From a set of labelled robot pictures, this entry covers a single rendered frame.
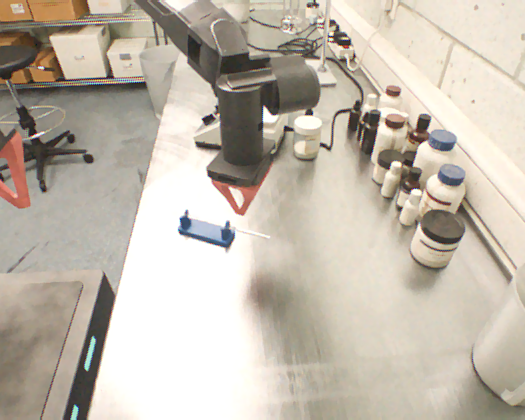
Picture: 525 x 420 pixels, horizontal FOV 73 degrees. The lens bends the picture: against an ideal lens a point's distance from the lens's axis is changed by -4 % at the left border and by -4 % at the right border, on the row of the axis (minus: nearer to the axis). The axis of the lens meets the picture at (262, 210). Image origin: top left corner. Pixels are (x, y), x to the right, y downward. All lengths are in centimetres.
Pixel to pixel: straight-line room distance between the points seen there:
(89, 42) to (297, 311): 274
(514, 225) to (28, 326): 112
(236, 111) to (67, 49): 274
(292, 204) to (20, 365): 77
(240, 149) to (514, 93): 50
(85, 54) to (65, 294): 223
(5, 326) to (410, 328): 99
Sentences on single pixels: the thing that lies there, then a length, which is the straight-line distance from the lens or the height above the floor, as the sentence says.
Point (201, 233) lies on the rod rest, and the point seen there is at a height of 76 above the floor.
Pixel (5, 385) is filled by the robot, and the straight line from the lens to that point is 109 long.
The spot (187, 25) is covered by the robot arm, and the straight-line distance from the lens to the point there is 50.
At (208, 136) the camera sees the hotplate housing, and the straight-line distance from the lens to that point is 86.
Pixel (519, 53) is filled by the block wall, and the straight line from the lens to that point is 77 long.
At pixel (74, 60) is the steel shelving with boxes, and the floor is 28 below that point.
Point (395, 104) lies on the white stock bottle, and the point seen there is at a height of 82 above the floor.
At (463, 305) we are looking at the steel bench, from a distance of 63.
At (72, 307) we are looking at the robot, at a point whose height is 37.
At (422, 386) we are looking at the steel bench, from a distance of 54.
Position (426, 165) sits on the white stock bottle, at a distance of 74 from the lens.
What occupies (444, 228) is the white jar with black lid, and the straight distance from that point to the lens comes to 63.
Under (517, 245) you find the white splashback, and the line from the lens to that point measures 70.
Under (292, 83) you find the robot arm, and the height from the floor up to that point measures 103.
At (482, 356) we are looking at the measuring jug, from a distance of 55.
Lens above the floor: 122
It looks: 42 degrees down
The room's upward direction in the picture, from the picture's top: straight up
